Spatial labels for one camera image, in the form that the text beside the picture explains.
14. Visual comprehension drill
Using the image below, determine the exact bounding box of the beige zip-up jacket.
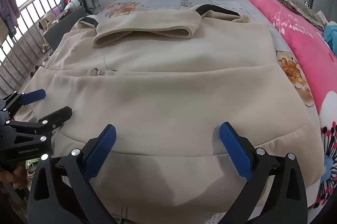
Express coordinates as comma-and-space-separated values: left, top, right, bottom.
15, 6, 324, 218

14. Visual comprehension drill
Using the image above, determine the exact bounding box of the person's left hand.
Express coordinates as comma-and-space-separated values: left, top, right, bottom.
0, 162, 27, 189

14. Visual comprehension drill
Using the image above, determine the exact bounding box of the green shopping bag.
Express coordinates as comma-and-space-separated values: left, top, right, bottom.
25, 159, 39, 178

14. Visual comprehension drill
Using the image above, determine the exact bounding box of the metal window railing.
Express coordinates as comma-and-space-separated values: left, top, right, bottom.
1, 0, 60, 95

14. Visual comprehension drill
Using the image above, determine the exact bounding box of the dark grey storage box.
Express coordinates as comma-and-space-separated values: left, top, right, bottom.
43, 6, 87, 51

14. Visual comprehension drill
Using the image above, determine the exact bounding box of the pink floral fleece blanket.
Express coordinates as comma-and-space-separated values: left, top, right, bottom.
238, 0, 337, 210

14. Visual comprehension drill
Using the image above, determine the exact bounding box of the blue patterned quilt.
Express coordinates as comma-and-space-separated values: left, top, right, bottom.
323, 21, 337, 57

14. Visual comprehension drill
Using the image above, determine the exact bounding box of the dark patterned blanket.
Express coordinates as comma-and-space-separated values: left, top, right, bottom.
277, 0, 324, 32

